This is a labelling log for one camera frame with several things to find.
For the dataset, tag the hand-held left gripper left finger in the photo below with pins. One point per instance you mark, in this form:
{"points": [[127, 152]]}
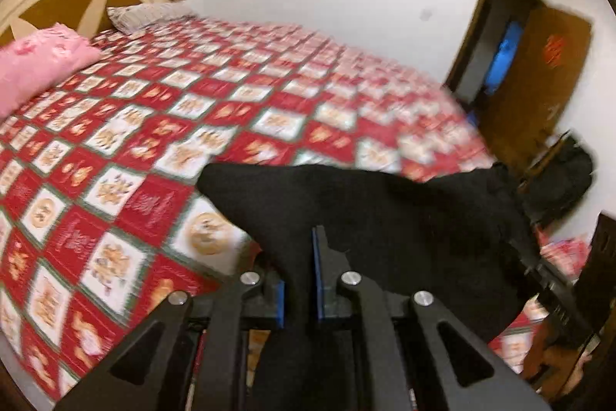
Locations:
{"points": [[278, 305]]}

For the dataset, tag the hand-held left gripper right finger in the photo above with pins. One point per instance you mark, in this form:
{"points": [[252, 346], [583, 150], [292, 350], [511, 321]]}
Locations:
{"points": [[315, 276]]}

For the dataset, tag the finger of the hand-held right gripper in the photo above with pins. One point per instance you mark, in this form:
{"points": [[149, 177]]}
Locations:
{"points": [[548, 281]]}

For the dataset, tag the black pants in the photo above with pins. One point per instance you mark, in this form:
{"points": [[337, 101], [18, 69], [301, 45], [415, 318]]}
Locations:
{"points": [[385, 209]]}

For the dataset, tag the black backpack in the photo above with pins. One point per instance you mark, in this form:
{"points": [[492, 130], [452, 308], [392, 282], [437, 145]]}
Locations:
{"points": [[563, 184]]}

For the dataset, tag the wooden chair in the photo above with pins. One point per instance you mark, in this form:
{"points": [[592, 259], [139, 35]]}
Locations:
{"points": [[553, 151]]}

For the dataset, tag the brown wooden door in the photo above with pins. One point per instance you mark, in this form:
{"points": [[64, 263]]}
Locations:
{"points": [[529, 103]]}

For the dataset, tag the red checkered printed bedspread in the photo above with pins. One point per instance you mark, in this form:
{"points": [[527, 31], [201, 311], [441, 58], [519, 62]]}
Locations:
{"points": [[202, 103]]}

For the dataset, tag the blue object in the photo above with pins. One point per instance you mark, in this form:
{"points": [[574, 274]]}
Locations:
{"points": [[500, 59]]}

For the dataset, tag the red paper door decoration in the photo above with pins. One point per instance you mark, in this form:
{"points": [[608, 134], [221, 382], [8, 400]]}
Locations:
{"points": [[554, 50]]}

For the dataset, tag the grey patterned pillow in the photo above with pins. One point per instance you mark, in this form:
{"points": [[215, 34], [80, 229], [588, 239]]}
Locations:
{"points": [[144, 15]]}

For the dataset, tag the pink pillow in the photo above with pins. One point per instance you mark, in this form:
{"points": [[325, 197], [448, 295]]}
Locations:
{"points": [[38, 64]]}

